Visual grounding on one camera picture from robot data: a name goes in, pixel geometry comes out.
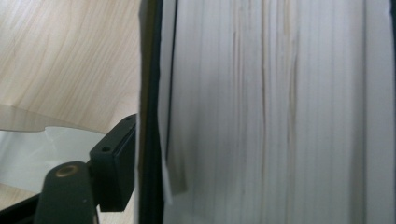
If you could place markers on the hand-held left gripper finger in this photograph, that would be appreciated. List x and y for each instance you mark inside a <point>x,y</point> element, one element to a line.
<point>115,168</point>

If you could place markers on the expandable grey metal book rack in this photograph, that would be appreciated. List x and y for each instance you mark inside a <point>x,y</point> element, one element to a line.
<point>25,155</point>

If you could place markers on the white book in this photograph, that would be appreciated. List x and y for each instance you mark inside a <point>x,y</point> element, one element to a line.
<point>264,112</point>

